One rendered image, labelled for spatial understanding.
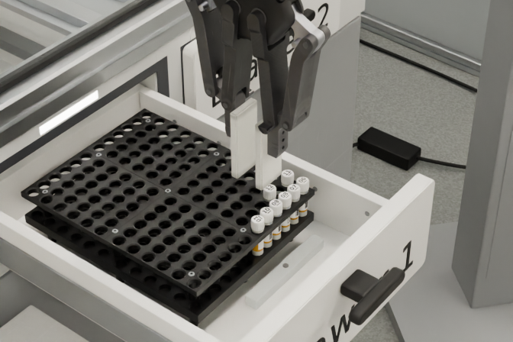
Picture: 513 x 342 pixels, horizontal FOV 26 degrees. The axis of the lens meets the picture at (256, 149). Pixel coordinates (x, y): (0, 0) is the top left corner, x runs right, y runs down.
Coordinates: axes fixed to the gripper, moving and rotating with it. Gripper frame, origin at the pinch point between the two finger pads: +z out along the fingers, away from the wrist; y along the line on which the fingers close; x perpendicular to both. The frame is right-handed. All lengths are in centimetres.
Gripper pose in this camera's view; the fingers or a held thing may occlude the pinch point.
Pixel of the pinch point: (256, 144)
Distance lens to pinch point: 96.7
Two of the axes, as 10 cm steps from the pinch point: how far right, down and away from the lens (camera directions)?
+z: 0.1, 7.9, 6.1
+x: -6.1, 4.9, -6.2
